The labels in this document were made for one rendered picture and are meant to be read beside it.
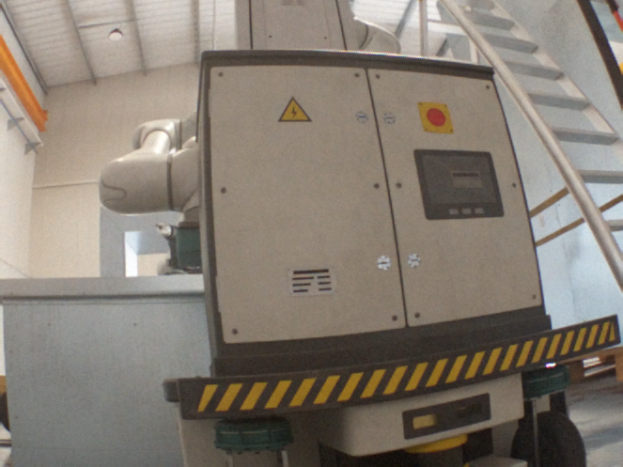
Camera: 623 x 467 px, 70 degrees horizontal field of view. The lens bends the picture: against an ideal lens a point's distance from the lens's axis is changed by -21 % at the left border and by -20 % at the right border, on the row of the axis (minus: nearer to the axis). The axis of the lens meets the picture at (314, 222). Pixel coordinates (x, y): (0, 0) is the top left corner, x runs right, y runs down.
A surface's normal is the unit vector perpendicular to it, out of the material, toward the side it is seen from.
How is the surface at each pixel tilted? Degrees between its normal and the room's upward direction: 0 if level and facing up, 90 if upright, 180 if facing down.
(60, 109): 90
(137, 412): 90
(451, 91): 90
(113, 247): 90
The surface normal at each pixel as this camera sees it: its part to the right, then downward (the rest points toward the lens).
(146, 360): 0.21, -0.30
